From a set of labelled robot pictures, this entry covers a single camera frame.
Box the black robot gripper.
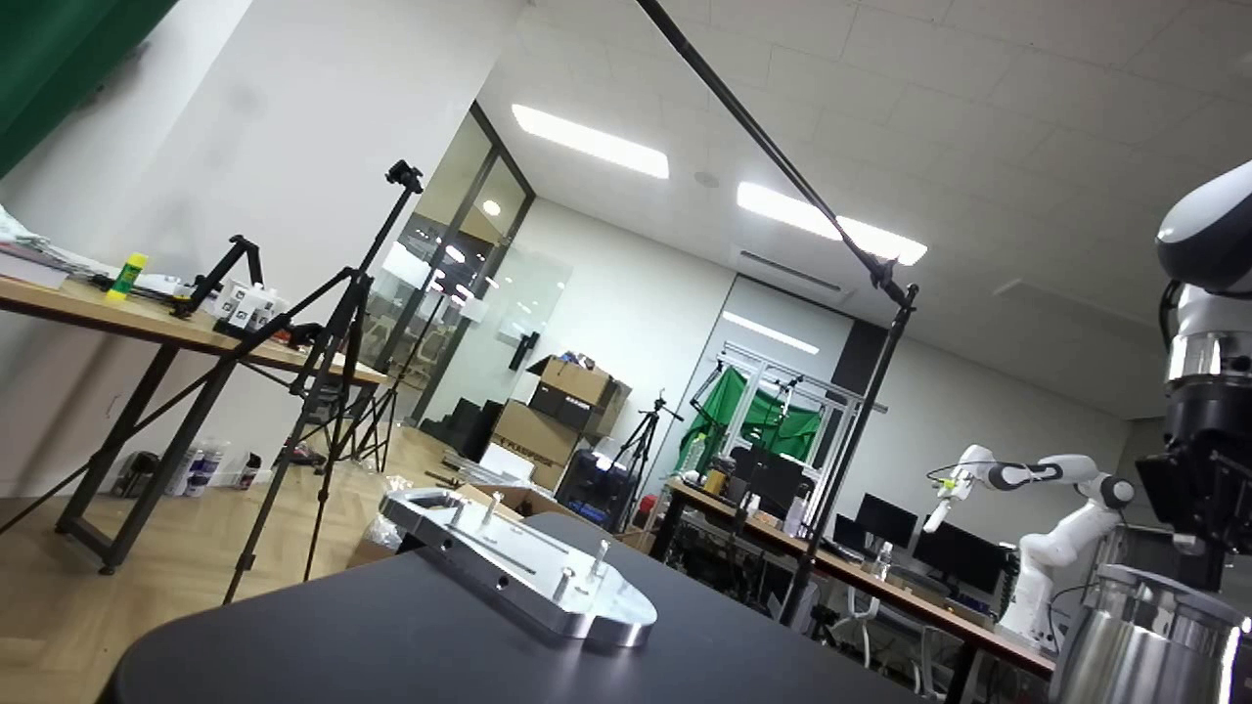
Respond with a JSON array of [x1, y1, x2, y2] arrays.
[[1130, 376, 1252, 595]]

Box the black computer monitor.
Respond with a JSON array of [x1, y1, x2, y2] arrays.
[[911, 520, 1019, 603]]

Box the long wooden work table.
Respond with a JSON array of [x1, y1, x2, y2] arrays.
[[661, 478, 1065, 704]]

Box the black upright stand pole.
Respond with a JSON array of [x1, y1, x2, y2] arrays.
[[778, 287, 919, 633]]

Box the green hanging cloth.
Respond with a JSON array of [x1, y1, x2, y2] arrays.
[[677, 364, 830, 478]]

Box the long ceiling light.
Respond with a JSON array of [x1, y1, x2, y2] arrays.
[[509, 104, 674, 184], [732, 181, 933, 271]]

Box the black boom pole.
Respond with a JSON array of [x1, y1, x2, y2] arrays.
[[636, 0, 924, 321]]

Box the small background tripod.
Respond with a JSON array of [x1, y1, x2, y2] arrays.
[[607, 394, 688, 495]]

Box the stacked cardboard boxes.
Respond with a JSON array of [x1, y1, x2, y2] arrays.
[[482, 353, 636, 490]]

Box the shiny metal plate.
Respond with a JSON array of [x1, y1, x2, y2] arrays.
[[375, 480, 664, 656]]

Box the wooden table with black legs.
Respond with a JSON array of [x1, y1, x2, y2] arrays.
[[0, 271, 396, 578]]

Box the yellow green small object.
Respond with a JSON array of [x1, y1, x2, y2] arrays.
[[102, 251, 158, 304]]

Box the green curtain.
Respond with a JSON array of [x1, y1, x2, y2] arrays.
[[0, 0, 185, 184]]

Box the black camera tripod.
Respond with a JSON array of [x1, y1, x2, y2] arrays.
[[217, 157, 434, 607]]

